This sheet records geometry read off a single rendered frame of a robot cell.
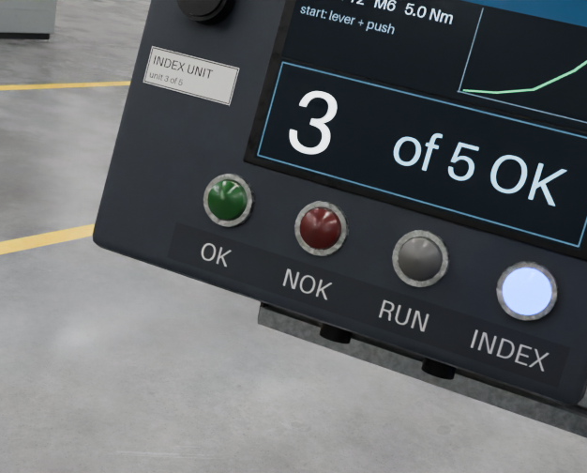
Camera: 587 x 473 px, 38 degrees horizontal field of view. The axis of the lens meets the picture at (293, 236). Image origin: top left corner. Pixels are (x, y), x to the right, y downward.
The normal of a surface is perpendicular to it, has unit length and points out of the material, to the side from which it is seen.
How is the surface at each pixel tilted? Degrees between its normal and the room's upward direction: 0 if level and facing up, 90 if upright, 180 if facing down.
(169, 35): 75
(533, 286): 71
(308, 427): 0
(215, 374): 0
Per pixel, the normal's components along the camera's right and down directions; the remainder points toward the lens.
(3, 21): 0.76, 0.35
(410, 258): -0.38, 0.00
